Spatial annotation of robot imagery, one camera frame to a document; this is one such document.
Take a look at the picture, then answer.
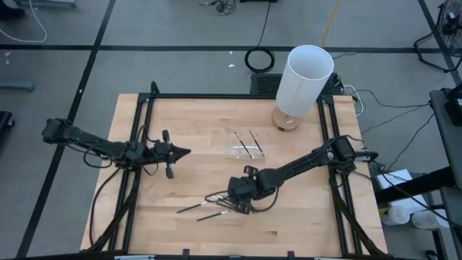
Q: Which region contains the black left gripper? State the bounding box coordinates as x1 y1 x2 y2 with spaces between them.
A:
154 129 191 180

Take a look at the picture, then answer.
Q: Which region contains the clear plastic container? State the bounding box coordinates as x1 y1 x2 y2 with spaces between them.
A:
224 144 267 160

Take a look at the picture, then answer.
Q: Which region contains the black vented box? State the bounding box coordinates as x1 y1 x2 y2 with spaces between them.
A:
250 73 283 97

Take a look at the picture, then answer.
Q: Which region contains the white table lamp wooden base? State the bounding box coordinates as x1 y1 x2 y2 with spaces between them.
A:
271 44 335 132

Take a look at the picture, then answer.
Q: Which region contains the white box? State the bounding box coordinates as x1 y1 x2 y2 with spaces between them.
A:
375 168 414 192

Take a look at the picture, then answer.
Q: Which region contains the white paper roll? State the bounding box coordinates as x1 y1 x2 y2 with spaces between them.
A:
411 209 450 230
382 204 412 227

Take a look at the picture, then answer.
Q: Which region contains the grey metal bar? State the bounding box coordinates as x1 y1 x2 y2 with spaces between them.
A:
0 79 35 92

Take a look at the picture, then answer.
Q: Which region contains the grey metal base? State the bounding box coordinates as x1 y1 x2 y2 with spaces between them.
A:
13 0 77 9

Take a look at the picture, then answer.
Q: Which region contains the grey side table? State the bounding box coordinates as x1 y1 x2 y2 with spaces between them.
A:
428 88 462 260

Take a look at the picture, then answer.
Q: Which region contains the black device on side table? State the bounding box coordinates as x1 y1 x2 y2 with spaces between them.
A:
443 83 462 126

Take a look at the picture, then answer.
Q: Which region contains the black floor fan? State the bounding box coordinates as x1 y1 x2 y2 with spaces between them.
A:
413 0 462 73

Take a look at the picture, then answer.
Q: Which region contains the black coiled floor cable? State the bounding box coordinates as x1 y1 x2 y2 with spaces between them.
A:
244 0 276 74

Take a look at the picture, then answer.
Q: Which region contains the white looped cable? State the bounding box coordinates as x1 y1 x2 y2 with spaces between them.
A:
342 84 365 117

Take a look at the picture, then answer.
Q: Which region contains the black cable tangle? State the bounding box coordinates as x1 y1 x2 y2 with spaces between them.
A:
198 0 237 16

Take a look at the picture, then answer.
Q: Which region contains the white floor cable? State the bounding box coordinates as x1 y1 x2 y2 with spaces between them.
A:
0 0 48 43

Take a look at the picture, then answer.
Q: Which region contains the yellow floor cable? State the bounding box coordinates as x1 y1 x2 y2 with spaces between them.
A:
321 0 342 48

